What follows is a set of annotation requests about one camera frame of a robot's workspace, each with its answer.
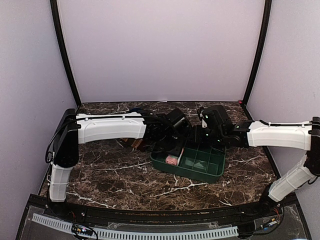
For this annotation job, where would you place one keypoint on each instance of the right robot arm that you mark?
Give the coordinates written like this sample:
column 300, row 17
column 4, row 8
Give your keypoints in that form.
column 217, row 128

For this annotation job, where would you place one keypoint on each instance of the black frame post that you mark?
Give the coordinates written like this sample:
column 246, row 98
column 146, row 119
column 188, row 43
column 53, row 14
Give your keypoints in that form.
column 63, row 51
column 259, row 51

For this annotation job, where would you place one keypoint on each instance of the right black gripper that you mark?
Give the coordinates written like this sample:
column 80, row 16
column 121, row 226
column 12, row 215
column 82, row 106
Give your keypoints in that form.
column 197, row 137

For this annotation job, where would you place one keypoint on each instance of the black right frame post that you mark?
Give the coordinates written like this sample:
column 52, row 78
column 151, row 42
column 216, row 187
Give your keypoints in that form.
column 259, row 51

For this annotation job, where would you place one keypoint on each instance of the pink patterned sock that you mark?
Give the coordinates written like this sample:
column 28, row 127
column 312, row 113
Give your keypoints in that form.
column 174, row 160

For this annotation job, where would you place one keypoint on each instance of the black front rail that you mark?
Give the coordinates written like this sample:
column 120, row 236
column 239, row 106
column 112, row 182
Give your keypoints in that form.
column 239, row 214

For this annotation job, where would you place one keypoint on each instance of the green compartment tray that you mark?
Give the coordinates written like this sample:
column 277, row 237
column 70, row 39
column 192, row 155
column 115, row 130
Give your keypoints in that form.
column 201, row 162

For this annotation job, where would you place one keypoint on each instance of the dark blue mug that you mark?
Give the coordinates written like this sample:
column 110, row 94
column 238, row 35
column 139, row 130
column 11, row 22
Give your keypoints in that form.
column 135, row 109

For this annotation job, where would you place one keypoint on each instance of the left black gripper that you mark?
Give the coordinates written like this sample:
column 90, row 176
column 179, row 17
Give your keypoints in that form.
column 176, row 151

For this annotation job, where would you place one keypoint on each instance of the white slotted cable duct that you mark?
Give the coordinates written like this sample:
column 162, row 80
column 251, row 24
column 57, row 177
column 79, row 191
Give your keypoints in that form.
column 136, row 232

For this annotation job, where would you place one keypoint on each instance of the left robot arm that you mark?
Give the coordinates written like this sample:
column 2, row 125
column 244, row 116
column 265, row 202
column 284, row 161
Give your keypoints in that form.
column 166, row 131

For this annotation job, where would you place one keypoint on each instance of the beige striped sock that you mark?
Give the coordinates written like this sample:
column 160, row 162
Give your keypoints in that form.
column 137, row 144

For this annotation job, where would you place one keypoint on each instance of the black left frame post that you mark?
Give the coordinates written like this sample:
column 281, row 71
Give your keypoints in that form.
column 63, row 51

